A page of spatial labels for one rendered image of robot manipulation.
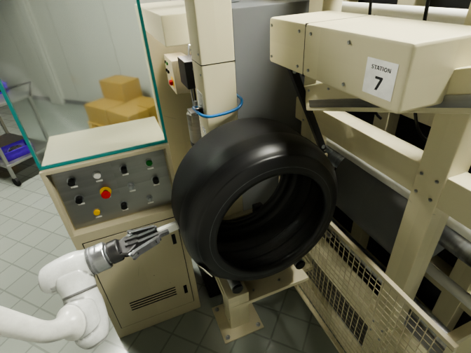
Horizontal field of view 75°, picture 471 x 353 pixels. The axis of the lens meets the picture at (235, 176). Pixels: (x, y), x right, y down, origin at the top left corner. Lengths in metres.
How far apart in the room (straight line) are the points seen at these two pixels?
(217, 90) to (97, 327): 0.87
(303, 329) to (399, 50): 1.82
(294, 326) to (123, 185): 1.39
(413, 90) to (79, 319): 1.04
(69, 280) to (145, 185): 0.69
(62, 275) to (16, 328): 0.20
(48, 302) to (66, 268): 1.69
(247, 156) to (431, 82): 0.48
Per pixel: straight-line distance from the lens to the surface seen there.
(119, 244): 1.10
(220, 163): 0.91
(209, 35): 1.14
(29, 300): 2.87
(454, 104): 0.85
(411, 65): 0.74
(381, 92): 0.79
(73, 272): 1.09
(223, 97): 1.20
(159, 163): 1.57
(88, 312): 1.07
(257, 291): 1.37
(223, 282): 1.33
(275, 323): 2.23
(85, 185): 1.60
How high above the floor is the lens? 1.91
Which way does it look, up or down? 33 degrees down
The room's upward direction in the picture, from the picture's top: 4 degrees counter-clockwise
